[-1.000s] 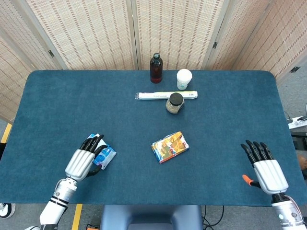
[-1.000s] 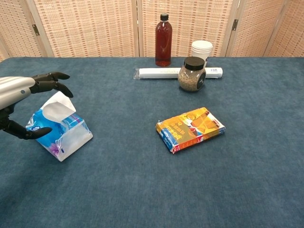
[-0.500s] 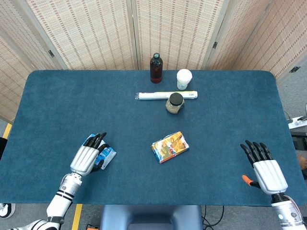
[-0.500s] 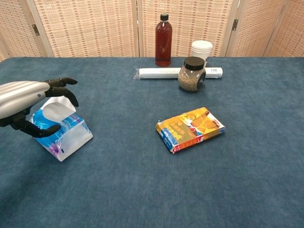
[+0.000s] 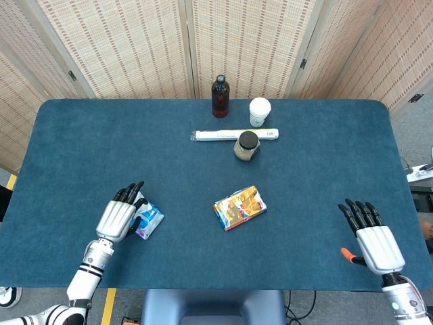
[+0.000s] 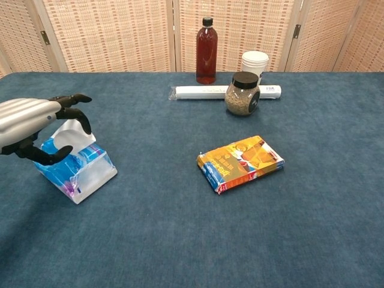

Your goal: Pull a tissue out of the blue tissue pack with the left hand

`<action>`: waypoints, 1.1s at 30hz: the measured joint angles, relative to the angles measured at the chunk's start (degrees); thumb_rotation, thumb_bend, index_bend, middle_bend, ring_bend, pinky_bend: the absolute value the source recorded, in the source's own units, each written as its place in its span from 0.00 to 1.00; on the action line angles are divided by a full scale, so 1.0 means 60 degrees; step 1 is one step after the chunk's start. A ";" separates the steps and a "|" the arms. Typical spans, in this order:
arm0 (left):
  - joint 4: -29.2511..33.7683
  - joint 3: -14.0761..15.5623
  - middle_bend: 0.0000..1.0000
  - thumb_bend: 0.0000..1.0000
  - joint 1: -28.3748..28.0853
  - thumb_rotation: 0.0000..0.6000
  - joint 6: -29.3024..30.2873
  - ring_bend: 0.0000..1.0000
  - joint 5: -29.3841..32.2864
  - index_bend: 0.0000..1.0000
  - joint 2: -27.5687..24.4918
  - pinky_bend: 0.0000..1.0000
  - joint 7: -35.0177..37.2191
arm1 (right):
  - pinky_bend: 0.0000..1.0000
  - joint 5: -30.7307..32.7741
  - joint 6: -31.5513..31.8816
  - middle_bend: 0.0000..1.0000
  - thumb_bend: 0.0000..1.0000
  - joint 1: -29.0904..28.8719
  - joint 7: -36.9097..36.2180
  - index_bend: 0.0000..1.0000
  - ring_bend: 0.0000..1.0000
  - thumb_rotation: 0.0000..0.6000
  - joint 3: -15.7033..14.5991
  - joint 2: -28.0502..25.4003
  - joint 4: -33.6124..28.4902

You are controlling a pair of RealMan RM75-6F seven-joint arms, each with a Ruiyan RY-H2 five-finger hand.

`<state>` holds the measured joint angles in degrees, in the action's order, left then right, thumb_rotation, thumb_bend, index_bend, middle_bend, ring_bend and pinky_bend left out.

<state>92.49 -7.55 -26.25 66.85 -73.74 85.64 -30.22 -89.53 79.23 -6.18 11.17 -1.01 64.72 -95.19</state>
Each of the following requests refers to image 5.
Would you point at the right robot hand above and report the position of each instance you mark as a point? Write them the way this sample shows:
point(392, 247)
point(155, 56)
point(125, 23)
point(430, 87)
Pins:
point(379, 245)

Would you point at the glass jar black lid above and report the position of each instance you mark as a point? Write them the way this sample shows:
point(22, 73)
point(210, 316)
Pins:
point(247, 146)

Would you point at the white power strip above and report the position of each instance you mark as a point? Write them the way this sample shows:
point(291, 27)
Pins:
point(420, 171)

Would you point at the white paper cup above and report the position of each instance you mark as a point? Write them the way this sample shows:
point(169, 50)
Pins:
point(259, 112)

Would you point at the yellow floor tape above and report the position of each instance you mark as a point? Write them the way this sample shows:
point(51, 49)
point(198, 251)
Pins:
point(109, 306)

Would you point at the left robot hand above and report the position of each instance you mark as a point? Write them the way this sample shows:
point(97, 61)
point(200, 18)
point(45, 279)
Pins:
point(115, 216)

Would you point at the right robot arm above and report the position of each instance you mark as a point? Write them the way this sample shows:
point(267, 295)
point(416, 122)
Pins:
point(404, 298)

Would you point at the dark brown glass bottle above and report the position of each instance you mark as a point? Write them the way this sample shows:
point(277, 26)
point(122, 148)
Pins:
point(220, 97)

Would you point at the blue tissue pack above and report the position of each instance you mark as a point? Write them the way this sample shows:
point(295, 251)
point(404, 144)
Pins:
point(148, 216)

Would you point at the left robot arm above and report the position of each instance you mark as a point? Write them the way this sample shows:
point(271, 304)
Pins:
point(81, 281)

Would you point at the black and white shoe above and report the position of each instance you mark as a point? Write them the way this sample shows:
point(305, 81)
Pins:
point(9, 296)

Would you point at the blue chair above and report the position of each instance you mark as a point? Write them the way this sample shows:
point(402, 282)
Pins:
point(213, 307)

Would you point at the bamboo folding screen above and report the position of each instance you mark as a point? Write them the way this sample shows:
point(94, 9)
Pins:
point(135, 44)

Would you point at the colourful snack packet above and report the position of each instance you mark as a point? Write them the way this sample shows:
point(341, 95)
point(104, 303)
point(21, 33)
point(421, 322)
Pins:
point(239, 207)

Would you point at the white long tube package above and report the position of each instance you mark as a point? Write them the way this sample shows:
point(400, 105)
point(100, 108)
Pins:
point(216, 135)

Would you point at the blue table mat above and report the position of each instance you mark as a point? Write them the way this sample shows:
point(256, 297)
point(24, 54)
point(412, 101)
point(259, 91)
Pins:
point(216, 189)

